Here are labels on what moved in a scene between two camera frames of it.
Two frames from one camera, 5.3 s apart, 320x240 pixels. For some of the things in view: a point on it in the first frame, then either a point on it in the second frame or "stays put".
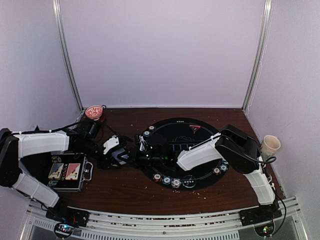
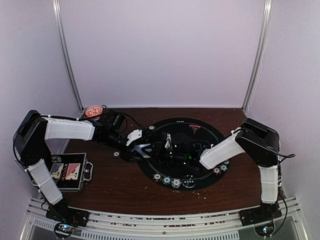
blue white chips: [176, 183] stays put
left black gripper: [104, 163] -> [127, 155]
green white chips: [166, 180] stays put
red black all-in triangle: [195, 127] stays put
